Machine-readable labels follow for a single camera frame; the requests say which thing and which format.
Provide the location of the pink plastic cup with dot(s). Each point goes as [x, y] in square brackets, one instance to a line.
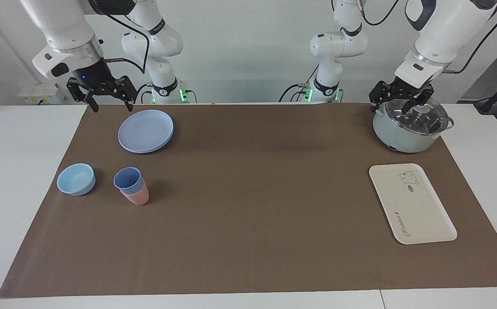
[139, 197]

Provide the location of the pale green cooking pot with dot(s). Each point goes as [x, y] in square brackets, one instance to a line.
[396, 139]

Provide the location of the blue plastic plate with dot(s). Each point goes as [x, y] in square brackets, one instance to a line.
[145, 128]
[161, 149]

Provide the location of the blue plastic cup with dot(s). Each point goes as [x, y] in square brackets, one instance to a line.
[127, 178]

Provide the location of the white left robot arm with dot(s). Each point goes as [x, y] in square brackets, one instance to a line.
[446, 30]

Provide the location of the cream tray with bear print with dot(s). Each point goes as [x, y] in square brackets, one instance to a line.
[413, 206]

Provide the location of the light blue bowl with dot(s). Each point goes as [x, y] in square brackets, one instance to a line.
[76, 179]

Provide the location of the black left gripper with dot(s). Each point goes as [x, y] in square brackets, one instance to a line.
[409, 91]

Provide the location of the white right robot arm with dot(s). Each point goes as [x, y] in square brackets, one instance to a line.
[59, 21]

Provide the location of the glass pot lid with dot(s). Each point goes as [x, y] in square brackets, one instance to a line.
[420, 122]

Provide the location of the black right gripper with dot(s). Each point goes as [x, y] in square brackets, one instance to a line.
[96, 77]

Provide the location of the brown table mat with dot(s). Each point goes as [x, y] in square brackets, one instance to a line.
[253, 206]

